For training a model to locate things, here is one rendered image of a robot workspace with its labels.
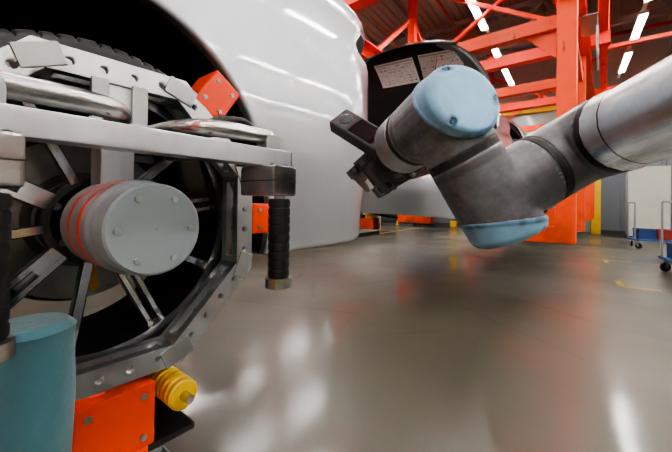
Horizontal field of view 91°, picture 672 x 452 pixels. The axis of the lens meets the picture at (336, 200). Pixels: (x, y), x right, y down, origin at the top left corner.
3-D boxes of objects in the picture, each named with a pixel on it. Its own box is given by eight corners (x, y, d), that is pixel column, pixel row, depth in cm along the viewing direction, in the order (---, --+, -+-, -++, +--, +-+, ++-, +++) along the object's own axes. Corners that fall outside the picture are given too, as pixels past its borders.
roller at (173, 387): (142, 361, 84) (143, 338, 84) (204, 408, 65) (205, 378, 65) (116, 370, 79) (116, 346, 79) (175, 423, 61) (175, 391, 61)
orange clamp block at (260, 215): (232, 231, 81) (262, 229, 88) (253, 234, 76) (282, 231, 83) (233, 203, 81) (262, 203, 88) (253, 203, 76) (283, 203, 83)
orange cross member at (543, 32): (349, 105, 493) (350, 77, 494) (558, 60, 331) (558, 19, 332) (345, 103, 484) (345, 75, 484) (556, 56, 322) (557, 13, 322)
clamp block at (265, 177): (262, 196, 62) (263, 167, 62) (296, 196, 56) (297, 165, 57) (239, 195, 58) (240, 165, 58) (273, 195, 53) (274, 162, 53)
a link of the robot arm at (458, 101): (461, 152, 34) (413, 70, 35) (406, 181, 46) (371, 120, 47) (521, 118, 37) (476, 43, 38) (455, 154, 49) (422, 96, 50)
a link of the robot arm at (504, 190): (588, 211, 36) (530, 114, 37) (499, 263, 36) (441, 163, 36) (534, 213, 46) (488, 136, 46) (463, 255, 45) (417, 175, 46)
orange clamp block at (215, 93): (200, 128, 74) (221, 101, 78) (220, 123, 69) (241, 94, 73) (175, 104, 70) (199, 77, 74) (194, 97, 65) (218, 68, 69)
